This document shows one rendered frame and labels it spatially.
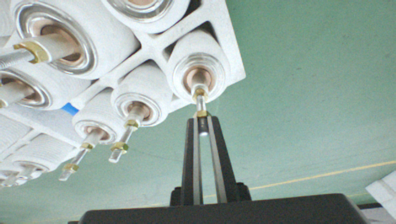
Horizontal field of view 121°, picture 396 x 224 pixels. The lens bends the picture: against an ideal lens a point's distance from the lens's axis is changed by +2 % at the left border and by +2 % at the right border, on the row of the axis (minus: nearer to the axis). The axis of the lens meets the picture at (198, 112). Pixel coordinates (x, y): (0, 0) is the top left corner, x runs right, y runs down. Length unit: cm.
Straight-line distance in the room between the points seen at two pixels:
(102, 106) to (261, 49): 46
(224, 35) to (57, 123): 53
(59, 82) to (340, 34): 71
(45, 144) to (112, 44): 43
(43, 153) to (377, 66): 117
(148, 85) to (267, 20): 38
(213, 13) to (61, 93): 27
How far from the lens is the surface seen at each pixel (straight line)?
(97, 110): 29
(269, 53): 49
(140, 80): 21
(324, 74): 67
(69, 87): 29
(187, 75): 17
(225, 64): 17
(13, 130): 58
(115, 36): 22
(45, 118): 56
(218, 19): 23
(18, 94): 30
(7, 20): 35
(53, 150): 57
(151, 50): 24
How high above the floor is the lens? 41
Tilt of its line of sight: 48 degrees down
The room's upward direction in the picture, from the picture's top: 177 degrees clockwise
